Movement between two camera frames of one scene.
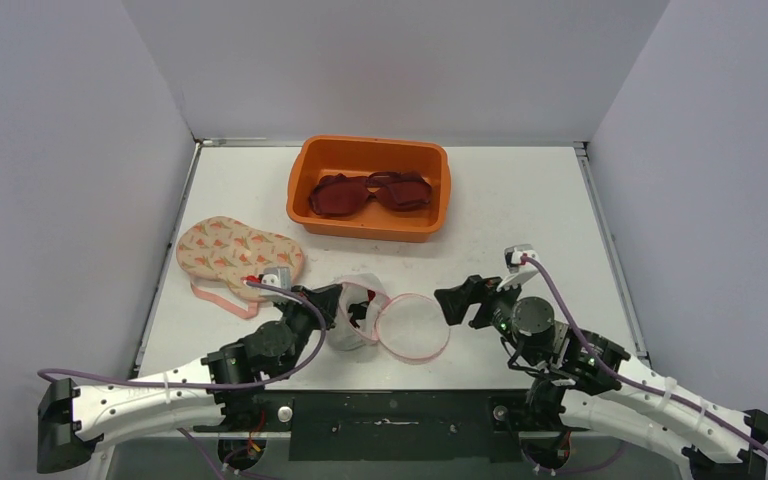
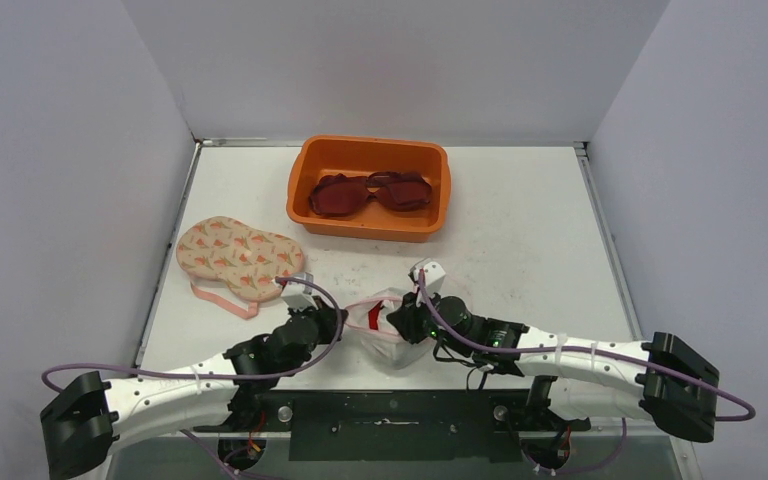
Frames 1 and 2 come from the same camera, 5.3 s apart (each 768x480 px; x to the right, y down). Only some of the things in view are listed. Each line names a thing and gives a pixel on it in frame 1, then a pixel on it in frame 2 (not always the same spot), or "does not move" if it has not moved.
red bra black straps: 358,311 to 373,314
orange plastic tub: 322,156 does not move
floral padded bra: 217,249 does not move
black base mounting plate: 398,425 does not move
